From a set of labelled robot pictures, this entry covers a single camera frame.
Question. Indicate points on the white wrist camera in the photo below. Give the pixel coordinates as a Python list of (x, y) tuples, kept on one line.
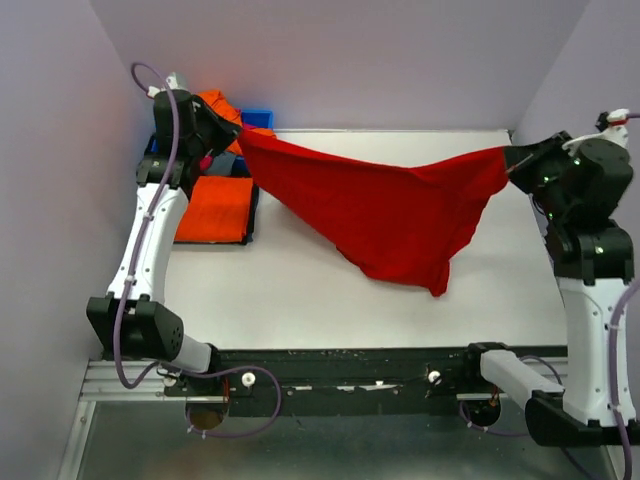
[(173, 81), (610, 126)]

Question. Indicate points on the black tray under stack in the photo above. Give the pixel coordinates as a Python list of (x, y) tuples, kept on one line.
[(254, 210)]

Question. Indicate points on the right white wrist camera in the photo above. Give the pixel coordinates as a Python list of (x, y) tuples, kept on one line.
[(610, 126)]

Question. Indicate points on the folded orange t shirt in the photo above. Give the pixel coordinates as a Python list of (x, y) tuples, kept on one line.
[(220, 210)]

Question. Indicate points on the grey crumpled garment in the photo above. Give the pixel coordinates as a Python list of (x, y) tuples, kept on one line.
[(222, 165)]

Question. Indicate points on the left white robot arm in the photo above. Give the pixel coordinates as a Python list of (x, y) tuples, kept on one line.
[(131, 320)]

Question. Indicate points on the red t shirt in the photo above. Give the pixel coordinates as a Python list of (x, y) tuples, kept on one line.
[(397, 224)]

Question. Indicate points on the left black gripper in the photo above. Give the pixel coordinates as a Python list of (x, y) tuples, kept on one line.
[(228, 130)]

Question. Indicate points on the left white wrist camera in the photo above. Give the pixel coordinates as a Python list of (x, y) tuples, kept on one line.
[(173, 81)]

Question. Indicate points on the crumpled orange t shirt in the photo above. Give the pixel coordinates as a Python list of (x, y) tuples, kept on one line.
[(220, 102)]

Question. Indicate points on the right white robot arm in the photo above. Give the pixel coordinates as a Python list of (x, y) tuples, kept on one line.
[(594, 269)]

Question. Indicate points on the blue plastic bin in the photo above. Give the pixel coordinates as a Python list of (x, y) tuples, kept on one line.
[(257, 117)]

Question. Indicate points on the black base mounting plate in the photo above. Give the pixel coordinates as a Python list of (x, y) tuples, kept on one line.
[(342, 382)]

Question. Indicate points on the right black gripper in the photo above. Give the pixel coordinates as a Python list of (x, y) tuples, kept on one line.
[(522, 159)]

